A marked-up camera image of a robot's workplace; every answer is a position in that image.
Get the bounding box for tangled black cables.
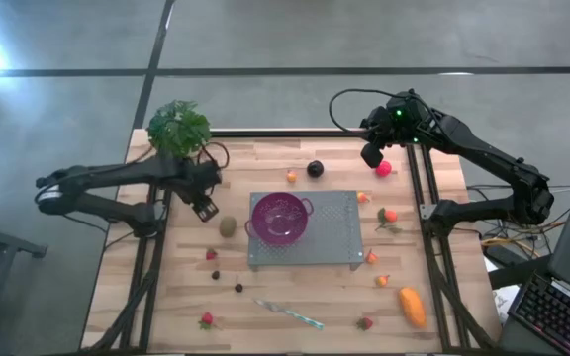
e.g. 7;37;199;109
465;182;570;248

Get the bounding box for grey metal stand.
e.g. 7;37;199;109
0;217;48;356

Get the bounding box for orange mango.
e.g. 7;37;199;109
397;286;428;329

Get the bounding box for grey perforated metal shelf riser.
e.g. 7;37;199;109
247;190;365;272

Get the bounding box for white printed paper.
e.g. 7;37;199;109
492;285;520;323

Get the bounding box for knife with teal white handle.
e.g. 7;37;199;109
252;298;326;331

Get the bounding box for black aluminium rig frame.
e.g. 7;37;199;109
86;128;494;353

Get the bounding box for orange tangerine with leaves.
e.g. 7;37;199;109
375;207;403;234

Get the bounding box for yellow cable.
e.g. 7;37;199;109
481;235;536;249

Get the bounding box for brown-green kiwi fruit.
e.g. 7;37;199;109
218;216;238;239

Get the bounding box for red-purple metal colander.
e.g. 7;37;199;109
243;191;315;247

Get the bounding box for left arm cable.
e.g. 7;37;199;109
193;140;231;199

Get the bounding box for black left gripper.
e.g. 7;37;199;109
180;162;223;223

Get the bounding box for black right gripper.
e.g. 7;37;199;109
360;107;394;170

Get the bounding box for black power brick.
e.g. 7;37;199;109
483;244;517;268

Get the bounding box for green potted plant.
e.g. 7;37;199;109
146;99;212;159

